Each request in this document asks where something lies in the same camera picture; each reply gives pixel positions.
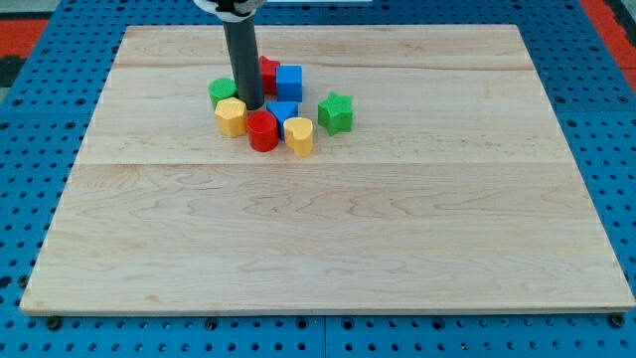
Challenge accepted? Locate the blue cube block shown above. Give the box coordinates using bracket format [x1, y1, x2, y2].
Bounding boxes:
[275, 65, 303, 102]

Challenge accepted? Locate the light wooden board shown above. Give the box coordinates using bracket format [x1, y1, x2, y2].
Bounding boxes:
[20, 25, 635, 316]

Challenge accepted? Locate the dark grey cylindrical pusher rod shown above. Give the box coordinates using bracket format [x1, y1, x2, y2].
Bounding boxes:
[223, 17, 264, 110]

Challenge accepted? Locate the green star block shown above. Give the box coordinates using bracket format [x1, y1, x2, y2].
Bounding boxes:
[318, 92, 353, 136]

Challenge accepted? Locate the yellow heart block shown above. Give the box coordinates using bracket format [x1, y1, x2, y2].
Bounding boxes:
[283, 117, 314, 157]

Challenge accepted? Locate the yellow hexagon block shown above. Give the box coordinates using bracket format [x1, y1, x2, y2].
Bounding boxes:
[215, 97, 247, 137]

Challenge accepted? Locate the green cylinder block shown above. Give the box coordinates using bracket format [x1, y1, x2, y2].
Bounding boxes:
[208, 78, 238, 107]

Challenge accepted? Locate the blue triangle block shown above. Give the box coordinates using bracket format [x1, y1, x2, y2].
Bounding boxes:
[266, 101, 299, 140]

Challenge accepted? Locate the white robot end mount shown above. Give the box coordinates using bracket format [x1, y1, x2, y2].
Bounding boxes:
[193, 0, 266, 23]

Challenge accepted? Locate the red star block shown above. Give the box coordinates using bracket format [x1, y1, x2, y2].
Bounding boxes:
[258, 56, 280, 95]

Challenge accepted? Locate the red cylinder block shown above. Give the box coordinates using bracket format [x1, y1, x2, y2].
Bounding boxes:
[246, 111, 279, 152]

